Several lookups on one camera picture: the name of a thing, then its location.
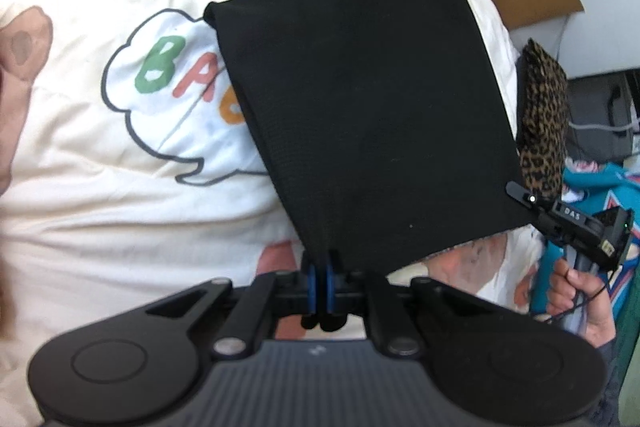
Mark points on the leopard print garment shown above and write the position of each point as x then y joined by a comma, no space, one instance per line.
542,117

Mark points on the teal and pink garment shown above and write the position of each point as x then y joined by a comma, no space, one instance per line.
595,187

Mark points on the cream cartoon printed blanket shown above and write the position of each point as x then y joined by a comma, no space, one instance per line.
75,157

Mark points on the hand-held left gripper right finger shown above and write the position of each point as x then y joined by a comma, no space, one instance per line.
330,287

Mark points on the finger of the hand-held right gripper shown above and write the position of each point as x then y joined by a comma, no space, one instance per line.
522,194

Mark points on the grey storage bin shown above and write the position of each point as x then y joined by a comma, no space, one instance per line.
600,107

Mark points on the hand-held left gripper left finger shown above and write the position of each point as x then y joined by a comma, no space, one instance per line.
313,287

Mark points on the black shorts with bear print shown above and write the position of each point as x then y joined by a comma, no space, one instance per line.
375,82

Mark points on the person's right forearm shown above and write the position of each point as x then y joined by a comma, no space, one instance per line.
607,382

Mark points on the person's right hand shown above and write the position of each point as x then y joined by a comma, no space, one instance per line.
560,292

